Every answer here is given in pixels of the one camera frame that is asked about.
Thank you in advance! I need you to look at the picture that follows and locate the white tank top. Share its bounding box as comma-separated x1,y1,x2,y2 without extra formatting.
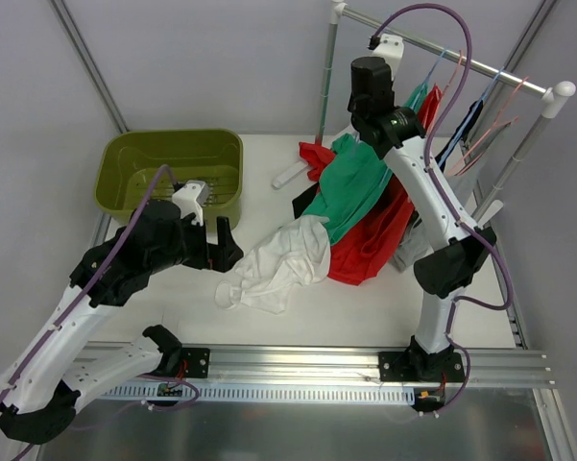
215,215,331,315

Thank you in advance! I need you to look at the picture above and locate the red tank top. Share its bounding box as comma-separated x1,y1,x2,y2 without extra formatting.
298,84,445,288

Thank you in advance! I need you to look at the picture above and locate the green tank top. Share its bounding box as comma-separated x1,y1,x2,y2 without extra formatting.
300,84,431,249

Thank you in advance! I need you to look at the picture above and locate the black tank top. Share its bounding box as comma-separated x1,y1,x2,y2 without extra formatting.
292,182,324,219

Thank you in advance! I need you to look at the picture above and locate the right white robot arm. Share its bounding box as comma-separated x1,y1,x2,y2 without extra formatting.
348,56,496,382

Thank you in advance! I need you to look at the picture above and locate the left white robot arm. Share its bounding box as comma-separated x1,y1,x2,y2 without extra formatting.
0,200,243,445

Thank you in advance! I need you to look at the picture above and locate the grey tank top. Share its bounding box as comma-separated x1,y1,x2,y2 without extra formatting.
390,222,431,273

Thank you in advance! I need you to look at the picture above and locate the blue hanger with black top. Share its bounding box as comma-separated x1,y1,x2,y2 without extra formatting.
435,68,504,170

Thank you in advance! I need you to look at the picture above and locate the olive green plastic basket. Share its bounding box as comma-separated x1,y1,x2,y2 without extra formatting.
93,127,244,230

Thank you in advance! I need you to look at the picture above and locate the silver white clothes rack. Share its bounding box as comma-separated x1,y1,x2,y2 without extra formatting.
271,0,577,231

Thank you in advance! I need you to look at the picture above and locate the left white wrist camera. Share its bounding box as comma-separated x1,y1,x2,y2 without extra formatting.
171,180,210,226

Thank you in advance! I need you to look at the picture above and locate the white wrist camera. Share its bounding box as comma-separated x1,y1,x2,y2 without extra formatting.
171,180,210,226
369,34,404,80

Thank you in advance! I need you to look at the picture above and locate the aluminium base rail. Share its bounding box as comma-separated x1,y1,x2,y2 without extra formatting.
76,341,558,388

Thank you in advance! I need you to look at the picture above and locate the white slotted cable duct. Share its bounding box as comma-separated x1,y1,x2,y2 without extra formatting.
102,381,415,406

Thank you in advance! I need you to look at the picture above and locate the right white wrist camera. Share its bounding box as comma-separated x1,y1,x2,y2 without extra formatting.
369,34,404,80

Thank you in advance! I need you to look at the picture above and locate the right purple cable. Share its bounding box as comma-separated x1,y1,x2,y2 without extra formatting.
369,3,515,419

